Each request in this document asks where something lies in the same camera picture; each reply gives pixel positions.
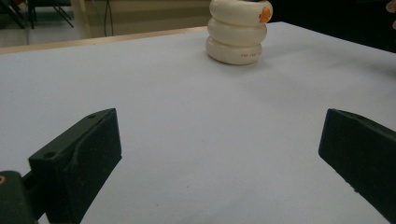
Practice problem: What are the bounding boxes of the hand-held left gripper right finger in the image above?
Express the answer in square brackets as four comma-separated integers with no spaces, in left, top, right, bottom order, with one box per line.
[318,107,396,224]

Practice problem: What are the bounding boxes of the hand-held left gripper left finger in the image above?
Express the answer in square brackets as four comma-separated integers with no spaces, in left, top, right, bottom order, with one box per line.
[27,107,122,224]

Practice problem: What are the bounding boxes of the cream ribbed cup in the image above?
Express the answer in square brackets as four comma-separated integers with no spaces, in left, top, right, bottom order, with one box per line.
[205,0,274,66]

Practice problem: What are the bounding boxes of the wooden table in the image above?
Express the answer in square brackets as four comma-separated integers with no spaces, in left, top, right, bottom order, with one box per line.
[0,25,209,56]

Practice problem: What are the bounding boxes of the white board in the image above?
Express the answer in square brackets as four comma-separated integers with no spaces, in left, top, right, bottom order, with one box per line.
[0,21,396,224]

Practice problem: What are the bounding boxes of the black tripod stand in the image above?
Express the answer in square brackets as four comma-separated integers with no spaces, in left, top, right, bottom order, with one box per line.
[0,0,75,31]

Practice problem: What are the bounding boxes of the wooden shelf unit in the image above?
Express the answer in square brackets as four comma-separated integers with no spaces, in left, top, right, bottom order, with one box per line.
[69,0,213,37]

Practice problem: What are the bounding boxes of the hanging black cable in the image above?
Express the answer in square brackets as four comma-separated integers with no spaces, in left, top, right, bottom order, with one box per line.
[102,0,115,37]

